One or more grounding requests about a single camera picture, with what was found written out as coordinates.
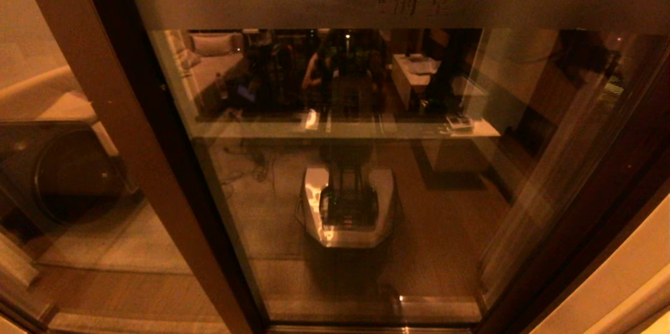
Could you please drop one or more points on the brown framed sliding glass door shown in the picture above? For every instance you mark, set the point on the brown framed sliding glass door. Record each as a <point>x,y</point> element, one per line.
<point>261,1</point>

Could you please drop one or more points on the brown framed fixed glass panel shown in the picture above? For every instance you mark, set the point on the brown framed fixed glass panel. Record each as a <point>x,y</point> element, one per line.
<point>104,114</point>

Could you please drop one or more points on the dark wooden door jamb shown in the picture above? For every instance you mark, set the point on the dark wooden door jamb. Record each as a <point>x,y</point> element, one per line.
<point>586,250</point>

